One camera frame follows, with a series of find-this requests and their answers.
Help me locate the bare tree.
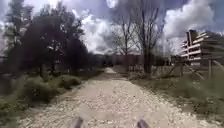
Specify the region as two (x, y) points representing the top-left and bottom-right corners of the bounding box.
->
(111, 6), (138, 69)
(133, 0), (165, 75)

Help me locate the wooden post fence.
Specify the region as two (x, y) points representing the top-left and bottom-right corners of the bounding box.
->
(151, 54), (224, 81)

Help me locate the robot's own part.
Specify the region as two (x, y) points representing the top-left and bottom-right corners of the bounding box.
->
(72, 117), (85, 128)
(136, 119), (151, 128)

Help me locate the pale gravel path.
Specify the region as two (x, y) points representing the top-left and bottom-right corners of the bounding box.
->
(16, 67), (221, 128)

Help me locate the terraced pale multi-storey building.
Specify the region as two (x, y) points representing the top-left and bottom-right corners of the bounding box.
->
(179, 29), (224, 66)

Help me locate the grass verge with scrub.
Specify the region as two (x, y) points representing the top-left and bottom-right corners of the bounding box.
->
(113, 63), (224, 124)
(0, 68), (105, 128)

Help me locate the group of dark trees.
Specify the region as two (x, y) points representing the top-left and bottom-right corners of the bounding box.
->
(0, 0), (92, 78)

